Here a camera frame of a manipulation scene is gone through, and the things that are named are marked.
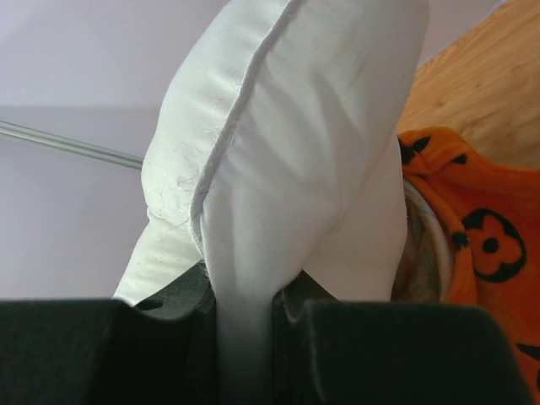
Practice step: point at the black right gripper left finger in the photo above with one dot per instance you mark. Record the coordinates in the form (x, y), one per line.
(160, 351)

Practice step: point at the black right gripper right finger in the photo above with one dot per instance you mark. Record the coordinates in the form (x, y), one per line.
(331, 352)

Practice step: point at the white pillow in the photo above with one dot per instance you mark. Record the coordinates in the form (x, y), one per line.
(276, 153)

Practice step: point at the orange monogram pillowcase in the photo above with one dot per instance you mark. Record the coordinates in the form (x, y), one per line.
(491, 215)

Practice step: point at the white plastic bin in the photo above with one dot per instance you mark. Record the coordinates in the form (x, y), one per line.
(425, 271)

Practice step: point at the left aluminium frame post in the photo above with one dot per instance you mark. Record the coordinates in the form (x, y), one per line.
(71, 146)

